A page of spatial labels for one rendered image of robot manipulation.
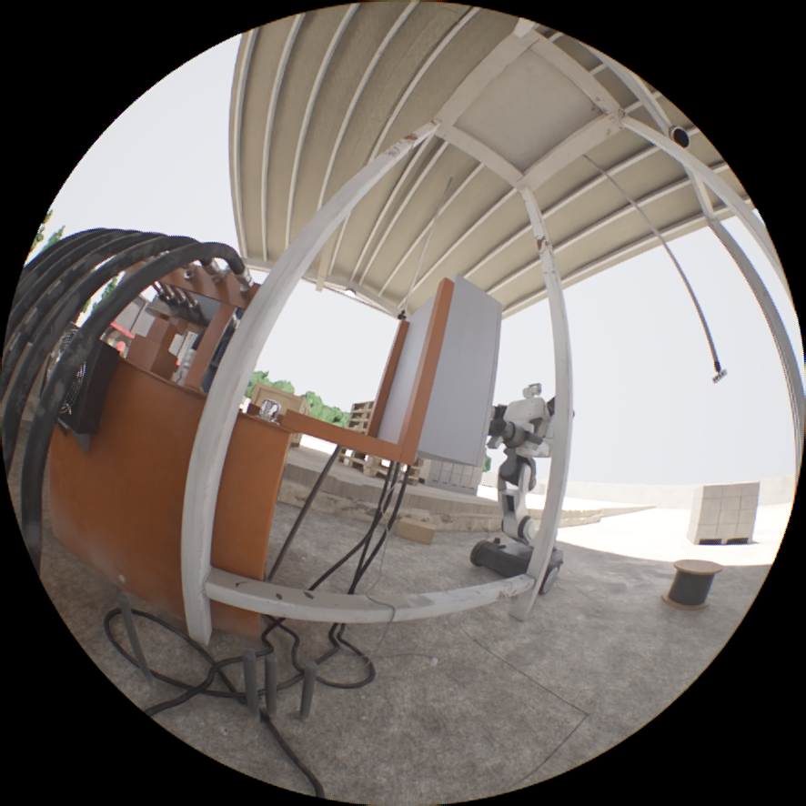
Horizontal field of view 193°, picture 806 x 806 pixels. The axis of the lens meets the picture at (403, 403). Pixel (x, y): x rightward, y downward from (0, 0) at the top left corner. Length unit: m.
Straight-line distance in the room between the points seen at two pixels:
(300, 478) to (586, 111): 3.33
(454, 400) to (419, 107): 4.56
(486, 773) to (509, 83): 2.51
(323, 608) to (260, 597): 0.14
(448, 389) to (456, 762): 0.94
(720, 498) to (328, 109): 8.26
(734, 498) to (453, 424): 4.65
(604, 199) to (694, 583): 4.85
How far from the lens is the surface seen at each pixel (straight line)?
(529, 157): 1.94
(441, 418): 0.63
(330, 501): 2.10
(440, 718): 0.75
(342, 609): 0.61
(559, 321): 1.13
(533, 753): 0.77
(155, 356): 0.66
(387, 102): 3.82
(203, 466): 0.46
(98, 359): 0.64
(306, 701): 0.57
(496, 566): 1.66
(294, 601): 0.59
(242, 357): 0.44
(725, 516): 4.80
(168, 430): 0.60
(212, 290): 0.60
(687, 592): 1.89
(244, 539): 0.60
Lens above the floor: 0.61
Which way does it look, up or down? 14 degrees up
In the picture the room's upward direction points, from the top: 15 degrees clockwise
